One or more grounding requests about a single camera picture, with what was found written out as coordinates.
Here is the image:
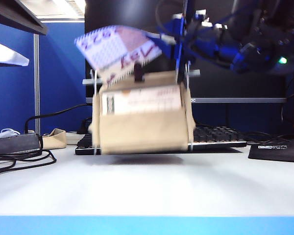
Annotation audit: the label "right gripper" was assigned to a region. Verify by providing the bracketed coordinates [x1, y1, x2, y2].
[146, 9, 236, 74]

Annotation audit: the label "beige canvas calendar stand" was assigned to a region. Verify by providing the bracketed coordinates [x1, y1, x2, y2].
[82, 62, 201, 156]

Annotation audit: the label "large black monitor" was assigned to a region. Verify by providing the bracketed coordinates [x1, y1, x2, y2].
[84, 0, 288, 104]

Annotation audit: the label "ceiling light panel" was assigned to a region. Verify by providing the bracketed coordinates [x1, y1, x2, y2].
[26, 0, 86, 18]

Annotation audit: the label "black keyboard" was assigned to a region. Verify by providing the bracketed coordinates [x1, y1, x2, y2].
[74, 124, 247, 155]

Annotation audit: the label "black power plug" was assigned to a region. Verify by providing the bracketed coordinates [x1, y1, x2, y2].
[77, 117, 94, 135]

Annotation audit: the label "white power strip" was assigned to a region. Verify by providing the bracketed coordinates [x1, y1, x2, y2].
[66, 131, 85, 145]

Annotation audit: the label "beige cloth pouch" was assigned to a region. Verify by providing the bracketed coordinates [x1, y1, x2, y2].
[42, 128, 67, 150]

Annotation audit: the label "black mouse pad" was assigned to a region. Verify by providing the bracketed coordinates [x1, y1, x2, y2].
[248, 143, 294, 164]

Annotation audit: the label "white plastic wrap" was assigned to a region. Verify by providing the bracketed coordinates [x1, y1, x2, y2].
[0, 39, 30, 67]

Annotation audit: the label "black power adapter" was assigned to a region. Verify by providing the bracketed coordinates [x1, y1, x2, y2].
[0, 133, 44, 156]

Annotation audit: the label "white face mask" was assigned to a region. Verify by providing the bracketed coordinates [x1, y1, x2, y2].
[0, 128, 22, 145]

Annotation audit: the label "brown leather strap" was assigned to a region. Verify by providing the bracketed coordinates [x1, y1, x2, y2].
[133, 63, 144, 83]

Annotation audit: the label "thick black cable with ferrite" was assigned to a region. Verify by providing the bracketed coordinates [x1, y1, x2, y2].
[24, 103, 93, 135]

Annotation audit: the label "thin black hanging cable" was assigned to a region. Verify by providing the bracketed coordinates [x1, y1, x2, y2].
[281, 78, 294, 124]

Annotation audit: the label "black desk cables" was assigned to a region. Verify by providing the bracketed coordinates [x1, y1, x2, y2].
[242, 131, 294, 145]

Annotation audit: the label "aluminium partition frame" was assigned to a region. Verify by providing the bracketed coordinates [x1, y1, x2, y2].
[33, 17, 86, 135]

